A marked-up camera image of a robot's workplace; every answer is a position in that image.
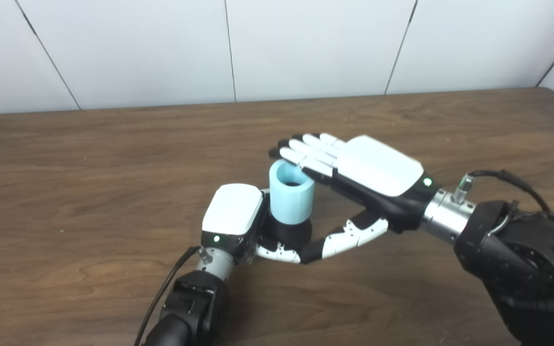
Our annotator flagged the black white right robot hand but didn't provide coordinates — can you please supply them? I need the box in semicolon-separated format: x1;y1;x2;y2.
268;133;439;264

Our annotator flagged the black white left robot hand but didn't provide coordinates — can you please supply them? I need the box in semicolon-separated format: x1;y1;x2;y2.
201;183;306;265

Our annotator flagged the light blue cylinder cup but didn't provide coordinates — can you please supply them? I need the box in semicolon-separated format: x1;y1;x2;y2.
269;160;315;225

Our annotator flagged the black funnel-shaped nozzle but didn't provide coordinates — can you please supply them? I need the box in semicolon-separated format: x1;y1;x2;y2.
260;216;313;250

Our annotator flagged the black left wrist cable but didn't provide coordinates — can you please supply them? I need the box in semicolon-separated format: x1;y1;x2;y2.
134;246;213;346

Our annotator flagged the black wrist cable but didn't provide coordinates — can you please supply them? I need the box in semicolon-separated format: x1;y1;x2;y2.
453;170;554;243
134;246;213;346

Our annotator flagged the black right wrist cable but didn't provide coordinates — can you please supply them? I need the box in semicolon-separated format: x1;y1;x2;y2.
453;170;554;243

